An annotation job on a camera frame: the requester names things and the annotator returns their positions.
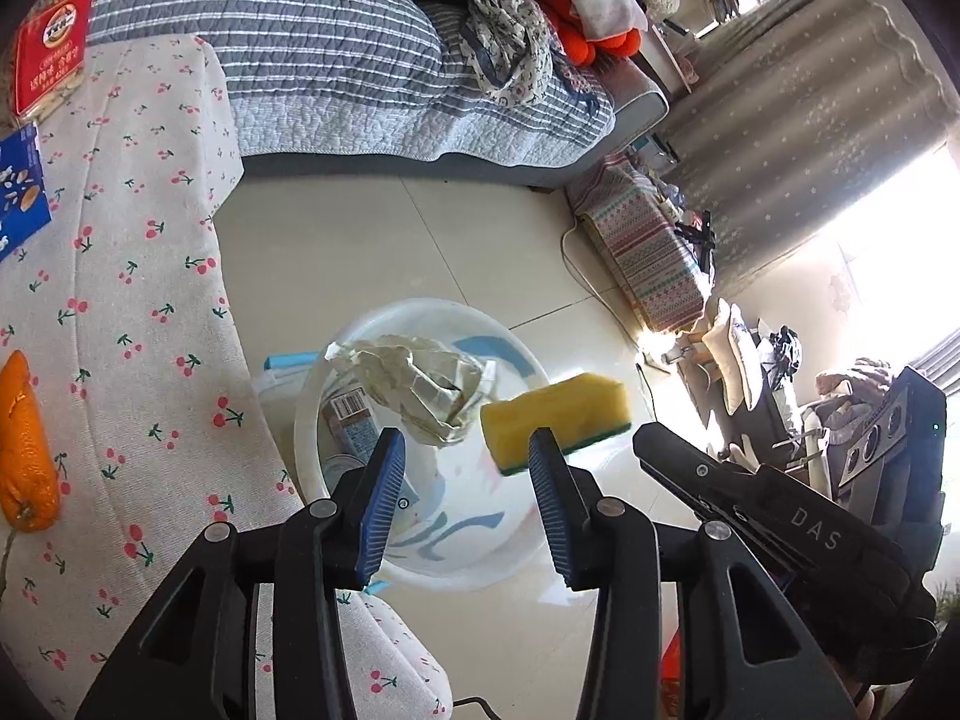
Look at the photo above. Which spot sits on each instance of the grey curtain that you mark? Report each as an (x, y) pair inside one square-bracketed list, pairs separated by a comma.
[(810, 90)]

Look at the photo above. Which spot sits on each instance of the white floral cloth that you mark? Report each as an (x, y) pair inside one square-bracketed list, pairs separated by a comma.
[(517, 45)]

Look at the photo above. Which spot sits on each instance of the cherry print tablecloth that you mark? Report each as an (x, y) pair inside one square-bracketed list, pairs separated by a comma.
[(150, 277)]

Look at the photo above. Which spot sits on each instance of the beige cushion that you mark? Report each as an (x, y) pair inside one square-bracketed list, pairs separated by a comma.
[(724, 352)]

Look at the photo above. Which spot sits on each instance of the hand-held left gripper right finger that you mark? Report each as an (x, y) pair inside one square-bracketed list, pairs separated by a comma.
[(551, 517)]

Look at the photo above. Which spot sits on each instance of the grey mattress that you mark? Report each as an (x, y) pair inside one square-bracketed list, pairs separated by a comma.
[(637, 101)]

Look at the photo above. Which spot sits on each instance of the crumpled paper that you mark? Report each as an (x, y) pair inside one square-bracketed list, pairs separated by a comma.
[(405, 375)]

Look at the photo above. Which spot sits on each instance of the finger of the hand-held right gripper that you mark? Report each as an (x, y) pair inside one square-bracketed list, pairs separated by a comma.
[(690, 465)]

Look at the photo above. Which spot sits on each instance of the black stand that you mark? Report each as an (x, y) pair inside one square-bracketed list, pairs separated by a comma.
[(705, 240)]

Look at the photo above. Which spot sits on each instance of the yellow green sponge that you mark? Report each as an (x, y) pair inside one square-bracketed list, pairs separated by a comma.
[(547, 412)]

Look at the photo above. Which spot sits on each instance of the person's right hand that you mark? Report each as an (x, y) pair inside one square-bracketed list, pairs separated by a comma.
[(855, 376)]

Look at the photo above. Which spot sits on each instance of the orange plush toy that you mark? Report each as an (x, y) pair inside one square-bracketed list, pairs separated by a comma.
[(581, 45), (26, 457)]

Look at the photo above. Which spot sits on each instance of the blue drink carton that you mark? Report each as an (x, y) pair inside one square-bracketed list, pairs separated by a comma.
[(349, 420)]

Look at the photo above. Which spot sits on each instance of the blue snack box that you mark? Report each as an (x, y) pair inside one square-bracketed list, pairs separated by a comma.
[(19, 195)]

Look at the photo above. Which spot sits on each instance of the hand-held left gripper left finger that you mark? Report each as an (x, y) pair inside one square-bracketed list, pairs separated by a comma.
[(381, 510)]

